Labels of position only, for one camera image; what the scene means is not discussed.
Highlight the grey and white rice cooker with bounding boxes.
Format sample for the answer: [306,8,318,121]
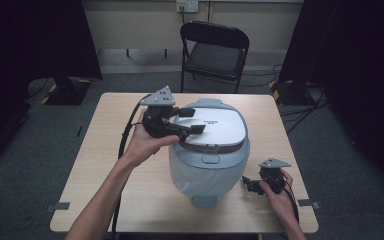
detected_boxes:
[168,97,251,210]

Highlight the person's left hand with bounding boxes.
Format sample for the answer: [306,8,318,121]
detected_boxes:
[123,110,181,168]

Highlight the black floor cables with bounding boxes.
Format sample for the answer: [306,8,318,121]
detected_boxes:
[239,63,330,135]

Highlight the black folding chair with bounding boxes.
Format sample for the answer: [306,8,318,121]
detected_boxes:
[179,20,251,95]

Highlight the thick black gripper cable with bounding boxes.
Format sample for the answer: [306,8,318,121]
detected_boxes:
[110,93,153,240]

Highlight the grey tape strip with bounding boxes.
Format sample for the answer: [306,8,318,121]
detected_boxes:
[45,201,72,213]
[297,198,322,210]

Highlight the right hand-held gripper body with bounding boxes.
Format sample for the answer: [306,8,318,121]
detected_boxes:
[258,157,292,195]

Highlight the person's right hand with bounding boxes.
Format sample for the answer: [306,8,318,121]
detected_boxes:
[259,168,298,220]

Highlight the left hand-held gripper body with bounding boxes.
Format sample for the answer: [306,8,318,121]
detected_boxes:
[139,85,181,140]

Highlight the black curtain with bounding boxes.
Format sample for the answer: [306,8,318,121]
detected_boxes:
[0,0,103,174]
[277,0,384,199]

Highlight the white wall socket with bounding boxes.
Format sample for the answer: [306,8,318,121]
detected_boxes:
[175,0,200,14]

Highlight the black stand base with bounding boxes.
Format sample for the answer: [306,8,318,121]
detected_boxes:
[40,74,93,107]
[269,79,318,107]

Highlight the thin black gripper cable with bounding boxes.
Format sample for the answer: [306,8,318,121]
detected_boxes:
[279,178,301,224]

